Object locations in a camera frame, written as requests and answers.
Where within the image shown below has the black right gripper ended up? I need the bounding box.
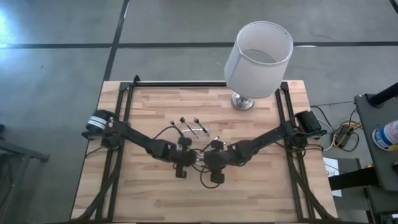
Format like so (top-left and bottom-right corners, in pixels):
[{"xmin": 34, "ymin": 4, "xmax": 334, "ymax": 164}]
[{"xmin": 203, "ymin": 139, "xmax": 226, "ymax": 185}]

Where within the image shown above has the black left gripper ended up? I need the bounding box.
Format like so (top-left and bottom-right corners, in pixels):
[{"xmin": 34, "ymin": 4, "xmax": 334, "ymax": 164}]
[{"xmin": 172, "ymin": 136, "xmax": 197, "ymax": 179}]

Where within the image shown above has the small grey-tip makeup brush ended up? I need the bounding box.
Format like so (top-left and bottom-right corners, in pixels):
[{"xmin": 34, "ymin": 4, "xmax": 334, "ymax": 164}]
[{"xmin": 200, "ymin": 136, "xmax": 221, "ymax": 153}]

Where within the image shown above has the clear acrylic brush organizer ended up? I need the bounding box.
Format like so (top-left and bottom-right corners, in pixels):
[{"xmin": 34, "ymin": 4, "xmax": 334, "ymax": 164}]
[{"xmin": 175, "ymin": 123, "xmax": 211, "ymax": 141}]

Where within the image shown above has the flat-head black makeup brush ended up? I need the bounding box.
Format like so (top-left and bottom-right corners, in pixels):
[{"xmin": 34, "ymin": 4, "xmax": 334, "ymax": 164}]
[{"xmin": 179, "ymin": 116, "xmax": 200, "ymax": 140}]

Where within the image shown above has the silver table lamp white shade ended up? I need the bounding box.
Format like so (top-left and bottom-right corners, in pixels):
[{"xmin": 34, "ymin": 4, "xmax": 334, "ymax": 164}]
[{"xmin": 223, "ymin": 21, "xmax": 295, "ymax": 112}]

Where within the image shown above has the white paper sheet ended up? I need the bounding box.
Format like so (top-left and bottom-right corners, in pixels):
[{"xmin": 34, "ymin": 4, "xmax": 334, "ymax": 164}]
[{"xmin": 322, "ymin": 157, "xmax": 343, "ymax": 198}]

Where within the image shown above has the black power brick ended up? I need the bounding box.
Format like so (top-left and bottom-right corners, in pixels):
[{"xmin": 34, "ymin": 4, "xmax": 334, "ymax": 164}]
[{"xmin": 335, "ymin": 124, "xmax": 354, "ymax": 144}]

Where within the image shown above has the black metal beam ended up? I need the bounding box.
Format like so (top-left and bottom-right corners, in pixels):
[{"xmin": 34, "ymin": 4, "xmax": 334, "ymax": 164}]
[{"xmin": 328, "ymin": 166, "xmax": 379, "ymax": 191}]

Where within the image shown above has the grey cart with pole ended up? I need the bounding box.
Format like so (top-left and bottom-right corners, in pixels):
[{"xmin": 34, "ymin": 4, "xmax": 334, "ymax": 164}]
[{"xmin": 354, "ymin": 82, "xmax": 398, "ymax": 192}]

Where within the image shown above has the black metal stand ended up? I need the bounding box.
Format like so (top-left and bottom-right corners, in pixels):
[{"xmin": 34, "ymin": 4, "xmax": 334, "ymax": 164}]
[{"xmin": 0, "ymin": 124, "xmax": 50, "ymax": 224}]

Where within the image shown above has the white canister blue label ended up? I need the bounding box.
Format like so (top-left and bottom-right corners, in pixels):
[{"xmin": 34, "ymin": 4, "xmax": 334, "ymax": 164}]
[{"xmin": 372, "ymin": 119, "xmax": 398, "ymax": 152}]

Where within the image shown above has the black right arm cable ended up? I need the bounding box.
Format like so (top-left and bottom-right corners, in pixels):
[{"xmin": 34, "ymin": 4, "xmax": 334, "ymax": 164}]
[{"xmin": 200, "ymin": 167, "xmax": 221, "ymax": 190}]

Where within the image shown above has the black aluminium rig frame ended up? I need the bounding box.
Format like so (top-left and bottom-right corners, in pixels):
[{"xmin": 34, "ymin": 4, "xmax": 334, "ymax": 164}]
[{"xmin": 70, "ymin": 74, "xmax": 338, "ymax": 224}]

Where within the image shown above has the white floor cable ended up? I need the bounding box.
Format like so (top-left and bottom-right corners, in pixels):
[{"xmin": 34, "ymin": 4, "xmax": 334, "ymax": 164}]
[{"xmin": 312, "ymin": 117, "xmax": 334, "ymax": 151}]

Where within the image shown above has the black floor cable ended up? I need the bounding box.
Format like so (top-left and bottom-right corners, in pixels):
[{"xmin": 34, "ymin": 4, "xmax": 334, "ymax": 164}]
[{"xmin": 310, "ymin": 100, "xmax": 356, "ymax": 125}]

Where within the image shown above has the yellow floor cable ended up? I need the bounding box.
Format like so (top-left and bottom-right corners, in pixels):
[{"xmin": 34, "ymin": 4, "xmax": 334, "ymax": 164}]
[{"xmin": 332, "ymin": 121, "xmax": 363, "ymax": 147}]

